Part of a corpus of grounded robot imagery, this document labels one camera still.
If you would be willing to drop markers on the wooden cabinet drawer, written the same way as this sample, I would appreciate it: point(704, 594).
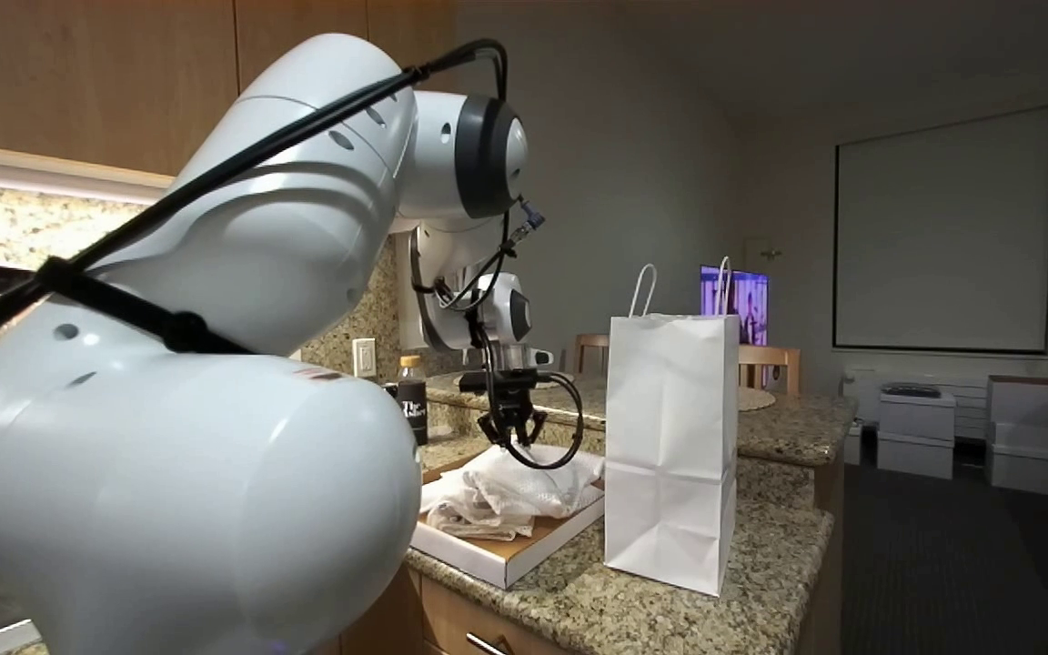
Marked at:
point(453, 618)

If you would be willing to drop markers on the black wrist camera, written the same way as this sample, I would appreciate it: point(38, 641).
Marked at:
point(500, 379)

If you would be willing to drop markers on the white wall outlet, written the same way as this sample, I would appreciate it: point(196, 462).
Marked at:
point(362, 358)

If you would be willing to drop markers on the white paper bag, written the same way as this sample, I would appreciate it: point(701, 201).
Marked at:
point(670, 485)

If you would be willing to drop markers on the white projector screen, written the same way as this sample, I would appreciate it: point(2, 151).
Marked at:
point(947, 231)

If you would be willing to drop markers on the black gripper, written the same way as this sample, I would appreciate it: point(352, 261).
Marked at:
point(513, 404)

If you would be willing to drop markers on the wooden dining chair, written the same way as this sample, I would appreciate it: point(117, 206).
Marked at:
point(591, 349)
point(776, 369)

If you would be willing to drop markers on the white storage box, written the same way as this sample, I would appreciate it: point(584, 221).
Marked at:
point(1029, 458)
point(915, 416)
point(1029, 401)
point(915, 458)

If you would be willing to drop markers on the wooden tray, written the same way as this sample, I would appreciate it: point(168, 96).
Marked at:
point(500, 563)

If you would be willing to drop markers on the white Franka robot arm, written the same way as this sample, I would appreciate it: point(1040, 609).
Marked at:
point(183, 485)

